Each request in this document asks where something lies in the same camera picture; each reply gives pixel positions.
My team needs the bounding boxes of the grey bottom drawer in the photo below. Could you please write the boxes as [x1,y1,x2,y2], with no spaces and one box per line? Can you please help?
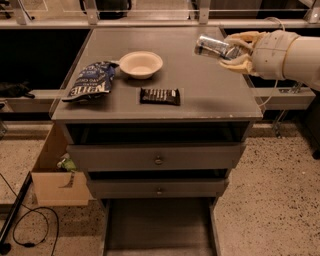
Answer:
[99,198,221,256]

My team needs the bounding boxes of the grey middle drawer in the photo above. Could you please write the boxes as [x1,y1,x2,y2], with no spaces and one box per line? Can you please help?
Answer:
[87,179,229,199]

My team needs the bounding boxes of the dark chocolate bar wrapper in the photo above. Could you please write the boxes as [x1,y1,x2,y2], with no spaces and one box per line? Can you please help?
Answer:
[139,88,180,106]

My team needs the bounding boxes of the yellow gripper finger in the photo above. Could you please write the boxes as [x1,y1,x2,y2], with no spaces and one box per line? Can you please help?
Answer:
[224,31,267,54]
[219,54,258,76]

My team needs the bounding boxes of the black bag on left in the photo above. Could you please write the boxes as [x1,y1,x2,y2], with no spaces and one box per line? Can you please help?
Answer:
[0,82,35,99]

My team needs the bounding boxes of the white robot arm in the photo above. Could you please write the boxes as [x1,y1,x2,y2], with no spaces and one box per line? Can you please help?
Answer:
[219,30,320,91]

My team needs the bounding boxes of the silver redbull can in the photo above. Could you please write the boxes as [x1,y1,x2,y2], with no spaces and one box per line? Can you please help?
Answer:
[194,34,243,60]

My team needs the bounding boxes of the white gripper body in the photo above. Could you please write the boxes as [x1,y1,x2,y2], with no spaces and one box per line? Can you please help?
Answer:
[251,30,299,80]

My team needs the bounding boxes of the black floor bar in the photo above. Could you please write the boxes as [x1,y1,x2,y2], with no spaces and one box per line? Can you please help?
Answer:
[0,173,31,256]

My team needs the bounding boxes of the cardboard box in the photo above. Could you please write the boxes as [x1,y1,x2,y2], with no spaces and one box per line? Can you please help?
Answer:
[31,125,91,206]

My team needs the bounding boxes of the grey top drawer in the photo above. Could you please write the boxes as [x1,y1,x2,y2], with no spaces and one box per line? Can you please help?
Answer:
[67,143,245,172]

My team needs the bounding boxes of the grey drawer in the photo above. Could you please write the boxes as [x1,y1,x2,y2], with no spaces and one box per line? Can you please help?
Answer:
[87,179,229,199]
[67,143,245,172]
[99,198,221,256]

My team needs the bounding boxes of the black floor cable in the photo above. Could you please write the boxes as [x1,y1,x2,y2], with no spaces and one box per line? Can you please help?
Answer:
[0,173,60,256]

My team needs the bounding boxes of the blue chip bag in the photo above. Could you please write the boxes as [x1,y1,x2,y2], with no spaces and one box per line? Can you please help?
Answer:
[62,61,118,102]

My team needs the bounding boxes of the metal rail frame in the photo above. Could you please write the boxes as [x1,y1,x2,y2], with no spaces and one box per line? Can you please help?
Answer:
[0,0,320,30]

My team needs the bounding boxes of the white paper bowl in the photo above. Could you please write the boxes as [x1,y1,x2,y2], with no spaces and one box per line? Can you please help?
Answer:
[119,51,163,79]

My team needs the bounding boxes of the grey drawer cabinet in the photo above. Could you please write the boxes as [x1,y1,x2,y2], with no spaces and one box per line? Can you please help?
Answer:
[49,25,264,256]

